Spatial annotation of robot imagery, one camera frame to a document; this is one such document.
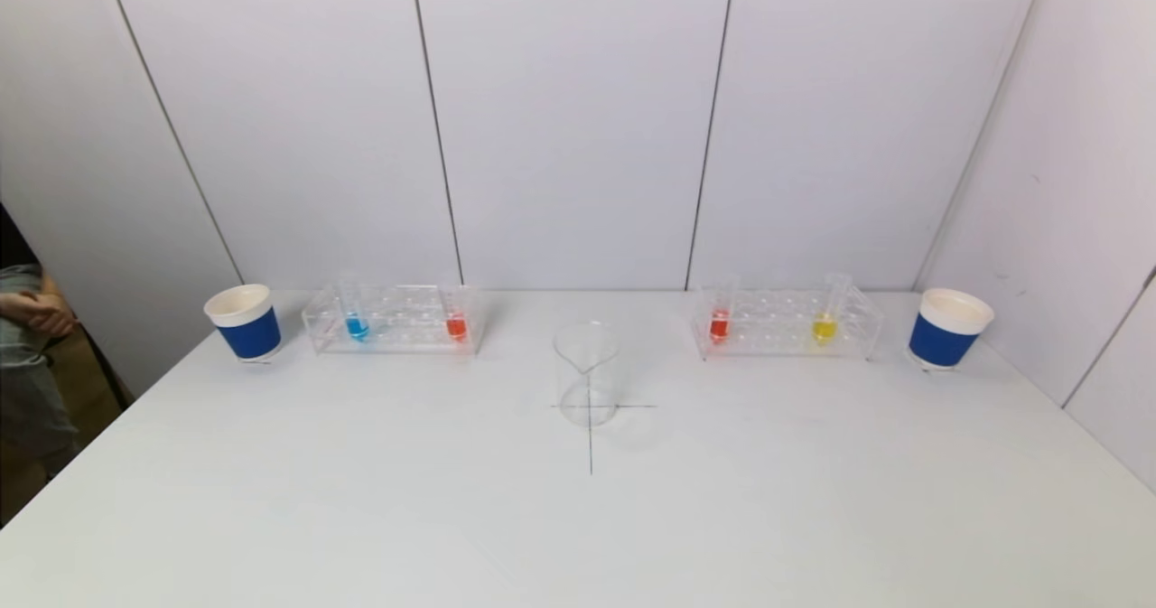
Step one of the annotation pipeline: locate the clear acrylic test tube rack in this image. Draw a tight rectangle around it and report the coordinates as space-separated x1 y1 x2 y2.
691 285 885 362
302 283 484 357

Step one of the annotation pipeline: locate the clear glass beaker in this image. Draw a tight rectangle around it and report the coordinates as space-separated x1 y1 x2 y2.
553 321 622 428

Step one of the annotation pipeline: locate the blue white paper cup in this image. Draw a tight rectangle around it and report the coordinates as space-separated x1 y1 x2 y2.
908 288 995 372
203 284 283 364

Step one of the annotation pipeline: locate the black metal chair frame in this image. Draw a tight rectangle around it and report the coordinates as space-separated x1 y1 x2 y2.
77 319 137 403

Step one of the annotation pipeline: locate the test tube with orange pigment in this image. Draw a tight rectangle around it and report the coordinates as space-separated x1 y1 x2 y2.
442 278 471 343

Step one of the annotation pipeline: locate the test tube with blue pigment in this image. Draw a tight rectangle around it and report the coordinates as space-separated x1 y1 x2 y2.
339 274 372 343

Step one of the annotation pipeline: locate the test tube with red pigment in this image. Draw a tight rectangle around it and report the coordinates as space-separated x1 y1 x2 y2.
707 276 741 346

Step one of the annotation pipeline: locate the person in grey trousers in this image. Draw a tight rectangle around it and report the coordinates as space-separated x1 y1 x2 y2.
0 201 82 491

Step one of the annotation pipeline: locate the test tube with yellow pigment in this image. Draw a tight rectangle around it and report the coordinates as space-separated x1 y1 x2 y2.
810 272 853 346

